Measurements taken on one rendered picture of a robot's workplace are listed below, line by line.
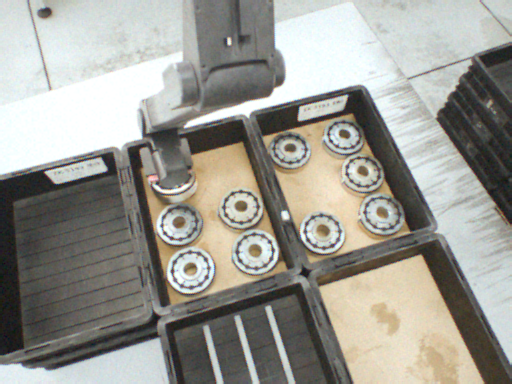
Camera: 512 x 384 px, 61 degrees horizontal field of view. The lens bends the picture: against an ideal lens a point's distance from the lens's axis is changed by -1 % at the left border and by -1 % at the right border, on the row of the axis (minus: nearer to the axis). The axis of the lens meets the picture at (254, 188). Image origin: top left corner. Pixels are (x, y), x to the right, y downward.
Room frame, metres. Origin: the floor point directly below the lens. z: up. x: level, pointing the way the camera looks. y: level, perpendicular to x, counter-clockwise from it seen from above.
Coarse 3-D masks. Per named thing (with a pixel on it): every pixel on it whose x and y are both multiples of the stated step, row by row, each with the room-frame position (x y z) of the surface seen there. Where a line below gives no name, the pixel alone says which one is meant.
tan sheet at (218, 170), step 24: (240, 144) 0.58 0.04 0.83; (216, 168) 0.51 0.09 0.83; (240, 168) 0.51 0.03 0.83; (216, 192) 0.45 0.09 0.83; (216, 216) 0.39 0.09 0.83; (264, 216) 0.39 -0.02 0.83; (216, 240) 0.33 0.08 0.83; (216, 264) 0.27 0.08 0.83; (168, 288) 0.22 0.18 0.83; (216, 288) 0.22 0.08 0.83
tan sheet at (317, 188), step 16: (304, 128) 0.63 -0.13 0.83; (320, 128) 0.63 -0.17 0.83; (320, 144) 0.59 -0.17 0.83; (320, 160) 0.54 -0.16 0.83; (336, 160) 0.54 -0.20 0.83; (288, 176) 0.49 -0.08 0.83; (304, 176) 0.49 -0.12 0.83; (320, 176) 0.49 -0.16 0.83; (336, 176) 0.50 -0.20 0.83; (288, 192) 0.45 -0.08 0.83; (304, 192) 0.45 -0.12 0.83; (320, 192) 0.45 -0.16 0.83; (336, 192) 0.45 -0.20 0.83; (384, 192) 0.45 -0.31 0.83; (304, 208) 0.41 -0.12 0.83; (320, 208) 0.41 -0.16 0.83; (336, 208) 0.41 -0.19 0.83; (352, 208) 0.41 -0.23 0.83; (352, 224) 0.37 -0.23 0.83; (352, 240) 0.33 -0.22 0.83; (368, 240) 0.33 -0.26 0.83
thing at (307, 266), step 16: (320, 96) 0.66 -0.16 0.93; (336, 96) 0.66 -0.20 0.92; (368, 96) 0.66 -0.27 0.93; (256, 112) 0.61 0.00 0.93; (256, 128) 0.56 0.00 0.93; (384, 128) 0.57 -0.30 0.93; (400, 160) 0.49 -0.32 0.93; (272, 176) 0.44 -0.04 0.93; (416, 192) 0.41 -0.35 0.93; (288, 208) 0.37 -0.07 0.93; (288, 224) 0.33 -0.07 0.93; (432, 224) 0.33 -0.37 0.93; (384, 240) 0.30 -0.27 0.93; (400, 240) 0.30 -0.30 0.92; (304, 256) 0.26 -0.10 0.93; (336, 256) 0.26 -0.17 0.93; (352, 256) 0.26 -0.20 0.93
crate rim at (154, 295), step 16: (192, 128) 0.56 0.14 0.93; (128, 144) 0.52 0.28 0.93; (144, 144) 0.52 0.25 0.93; (256, 144) 0.52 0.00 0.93; (128, 160) 0.48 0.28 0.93; (128, 176) 0.44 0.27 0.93; (272, 192) 0.40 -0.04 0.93; (144, 240) 0.29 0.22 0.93; (288, 240) 0.30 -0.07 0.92; (144, 256) 0.26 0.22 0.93; (288, 272) 0.23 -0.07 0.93; (240, 288) 0.20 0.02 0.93; (160, 304) 0.16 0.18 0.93; (176, 304) 0.16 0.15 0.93; (192, 304) 0.16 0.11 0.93
